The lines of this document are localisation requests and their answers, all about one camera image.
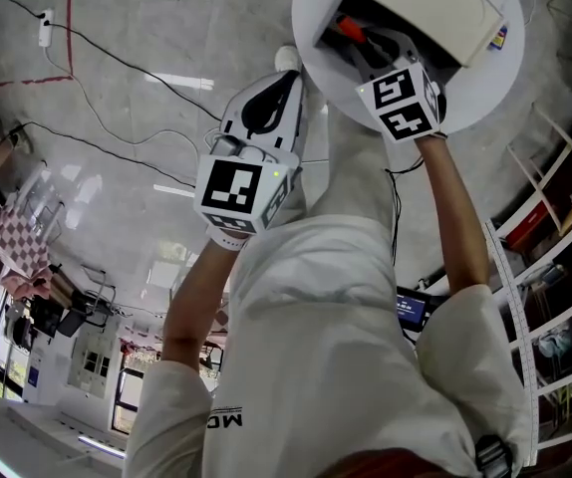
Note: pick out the pink checkered cloth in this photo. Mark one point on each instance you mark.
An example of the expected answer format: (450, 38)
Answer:
(14, 239)

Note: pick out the small blue glue bottle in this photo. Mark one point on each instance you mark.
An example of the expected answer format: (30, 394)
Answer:
(498, 38)

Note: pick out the white power strip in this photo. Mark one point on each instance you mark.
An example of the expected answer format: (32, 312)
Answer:
(45, 28)

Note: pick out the white measuring strip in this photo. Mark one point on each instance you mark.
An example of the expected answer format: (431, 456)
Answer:
(520, 326)

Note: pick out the person's white shirt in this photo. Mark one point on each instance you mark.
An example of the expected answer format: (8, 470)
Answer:
(326, 356)

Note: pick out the person's white shoe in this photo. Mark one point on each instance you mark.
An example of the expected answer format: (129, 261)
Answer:
(287, 58)

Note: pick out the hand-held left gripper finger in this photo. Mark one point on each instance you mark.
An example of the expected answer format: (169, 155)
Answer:
(266, 112)
(301, 112)

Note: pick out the round white table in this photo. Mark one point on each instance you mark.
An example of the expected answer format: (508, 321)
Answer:
(480, 87)

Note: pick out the white wristband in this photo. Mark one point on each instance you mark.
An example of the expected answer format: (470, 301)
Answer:
(226, 239)

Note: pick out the white box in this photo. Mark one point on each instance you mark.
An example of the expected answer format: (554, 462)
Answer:
(430, 8)

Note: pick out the white cabinet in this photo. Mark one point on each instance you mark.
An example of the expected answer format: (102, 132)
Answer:
(91, 361)

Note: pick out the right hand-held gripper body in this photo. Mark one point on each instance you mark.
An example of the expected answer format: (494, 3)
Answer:
(400, 102)

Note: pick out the person's left forearm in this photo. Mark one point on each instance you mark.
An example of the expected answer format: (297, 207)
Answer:
(196, 307)

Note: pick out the black folding chair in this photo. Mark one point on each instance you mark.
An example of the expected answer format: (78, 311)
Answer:
(94, 302)

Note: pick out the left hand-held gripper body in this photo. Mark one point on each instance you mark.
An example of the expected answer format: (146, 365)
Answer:
(228, 189)

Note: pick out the red floor tape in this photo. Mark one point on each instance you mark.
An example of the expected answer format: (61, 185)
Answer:
(69, 23)

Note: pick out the white shelf unit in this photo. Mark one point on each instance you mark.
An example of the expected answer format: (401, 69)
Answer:
(555, 247)

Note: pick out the black screen device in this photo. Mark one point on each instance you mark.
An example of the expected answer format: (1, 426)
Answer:
(411, 311)

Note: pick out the person's white trousers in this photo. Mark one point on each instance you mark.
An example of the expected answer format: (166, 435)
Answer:
(351, 167)

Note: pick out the person's right forearm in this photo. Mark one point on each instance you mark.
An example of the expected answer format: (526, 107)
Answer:
(458, 217)

